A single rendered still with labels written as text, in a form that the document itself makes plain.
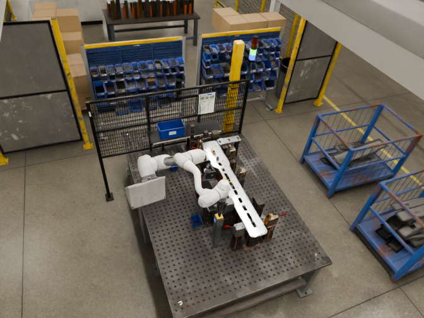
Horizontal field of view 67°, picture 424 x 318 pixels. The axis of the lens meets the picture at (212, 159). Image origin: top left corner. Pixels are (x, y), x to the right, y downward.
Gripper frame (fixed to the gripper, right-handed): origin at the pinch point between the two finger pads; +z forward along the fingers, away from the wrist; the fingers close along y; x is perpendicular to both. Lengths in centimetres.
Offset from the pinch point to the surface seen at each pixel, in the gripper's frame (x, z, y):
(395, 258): -60, 104, 214
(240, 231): -13.2, 17.3, 16.6
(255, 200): 15, 18, 47
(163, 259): 0, 50, -53
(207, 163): 64, 2, 13
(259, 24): 362, -11, 228
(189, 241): 10, 50, -24
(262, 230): -18.0, 20.0, 38.3
